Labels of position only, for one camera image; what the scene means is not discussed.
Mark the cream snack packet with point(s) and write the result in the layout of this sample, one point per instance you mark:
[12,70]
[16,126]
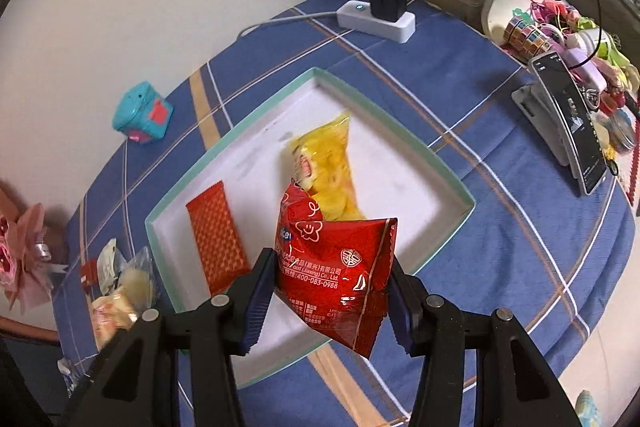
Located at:
[107,262]

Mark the pink flower bouquet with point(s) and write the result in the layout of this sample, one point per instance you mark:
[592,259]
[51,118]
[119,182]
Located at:
[25,257]

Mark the teal patterned object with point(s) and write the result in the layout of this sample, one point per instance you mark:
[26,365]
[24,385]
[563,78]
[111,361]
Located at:
[587,409]

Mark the blue plaid tablecloth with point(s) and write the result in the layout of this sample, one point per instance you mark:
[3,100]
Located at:
[500,232]

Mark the white box with teal rim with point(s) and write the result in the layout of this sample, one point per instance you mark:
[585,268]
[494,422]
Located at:
[400,187]

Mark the red patterned packet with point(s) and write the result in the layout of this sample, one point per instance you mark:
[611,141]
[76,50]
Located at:
[215,237]

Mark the pile of colourful trinkets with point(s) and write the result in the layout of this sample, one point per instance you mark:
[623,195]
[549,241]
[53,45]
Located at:
[530,32]

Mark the yellow snack packet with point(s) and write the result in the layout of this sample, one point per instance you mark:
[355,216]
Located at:
[325,167]

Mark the teal toy house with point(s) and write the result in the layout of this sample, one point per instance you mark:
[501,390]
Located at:
[142,114]

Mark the small clear wrapper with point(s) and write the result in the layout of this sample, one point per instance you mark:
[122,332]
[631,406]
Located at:
[67,372]

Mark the white power strip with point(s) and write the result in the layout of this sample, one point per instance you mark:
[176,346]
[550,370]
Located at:
[395,27]

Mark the orange printed snack packet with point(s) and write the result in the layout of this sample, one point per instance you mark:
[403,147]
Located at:
[110,319]

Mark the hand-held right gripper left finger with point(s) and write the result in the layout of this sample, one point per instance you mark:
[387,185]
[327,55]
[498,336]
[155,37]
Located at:
[255,304]

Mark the red snack packet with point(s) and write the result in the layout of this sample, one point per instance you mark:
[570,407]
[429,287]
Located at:
[325,267]

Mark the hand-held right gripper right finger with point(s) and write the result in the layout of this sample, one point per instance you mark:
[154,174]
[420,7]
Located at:
[402,314]

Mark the red-brown snack packet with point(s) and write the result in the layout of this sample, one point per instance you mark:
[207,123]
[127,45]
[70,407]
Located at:
[90,272]

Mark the clear packet of pale snack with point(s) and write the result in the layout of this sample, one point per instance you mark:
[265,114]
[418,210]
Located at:
[137,282]

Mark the grey phone stand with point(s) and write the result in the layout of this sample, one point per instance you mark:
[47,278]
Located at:
[537,117]

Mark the black smartphone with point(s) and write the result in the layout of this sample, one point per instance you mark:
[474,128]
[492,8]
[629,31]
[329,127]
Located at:
[570,117]

